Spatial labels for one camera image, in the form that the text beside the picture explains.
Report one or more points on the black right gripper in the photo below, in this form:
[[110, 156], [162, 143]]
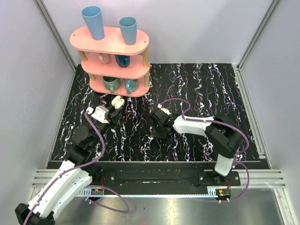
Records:
[[155, 134]]

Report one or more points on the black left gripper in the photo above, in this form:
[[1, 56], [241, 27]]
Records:
[[112, 110]]

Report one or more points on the white earbuds charging case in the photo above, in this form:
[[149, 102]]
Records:
[[118, 102]]

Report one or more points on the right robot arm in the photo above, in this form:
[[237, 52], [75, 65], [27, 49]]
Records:
[[227, 140]]

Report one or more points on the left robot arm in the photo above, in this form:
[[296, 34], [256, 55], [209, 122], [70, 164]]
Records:
[[76, 173]]

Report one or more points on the green ceramic mug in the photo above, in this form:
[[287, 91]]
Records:
[[111, 83]]

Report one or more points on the blue butterfly mug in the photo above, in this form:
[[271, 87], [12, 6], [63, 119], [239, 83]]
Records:
[[131, 85]]

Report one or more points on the pink three-tier shelf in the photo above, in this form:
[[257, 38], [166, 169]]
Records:
[[111, 57]]

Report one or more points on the dark blue mug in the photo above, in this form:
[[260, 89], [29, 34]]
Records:
[[122, 60]]

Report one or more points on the pink mug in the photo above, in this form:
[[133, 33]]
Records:
[[104, 58]]

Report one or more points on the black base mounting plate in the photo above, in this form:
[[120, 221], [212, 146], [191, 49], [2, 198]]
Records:
[[162, 178]]

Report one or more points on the blue cup right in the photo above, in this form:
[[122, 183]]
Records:
[[128, 28]]

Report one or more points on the tall blue cup left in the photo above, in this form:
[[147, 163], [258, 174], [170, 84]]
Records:
[[92, 16]]

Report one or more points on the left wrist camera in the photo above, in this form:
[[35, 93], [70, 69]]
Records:
[[101, 114]]

